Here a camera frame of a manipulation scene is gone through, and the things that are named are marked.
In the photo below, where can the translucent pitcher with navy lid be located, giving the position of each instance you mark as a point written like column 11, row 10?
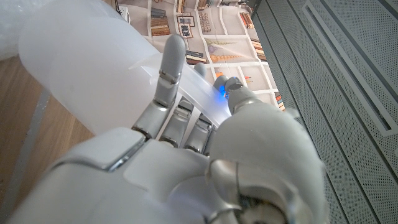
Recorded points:
column 93, row 68

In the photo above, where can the clear bubble wrap roll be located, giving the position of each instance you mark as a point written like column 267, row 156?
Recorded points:
column 15, row 25

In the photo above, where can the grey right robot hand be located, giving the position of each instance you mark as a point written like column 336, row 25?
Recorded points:
column 174, row 180

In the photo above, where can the printed bookshelf backdrop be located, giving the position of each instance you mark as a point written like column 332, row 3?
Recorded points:
column 224, row 37

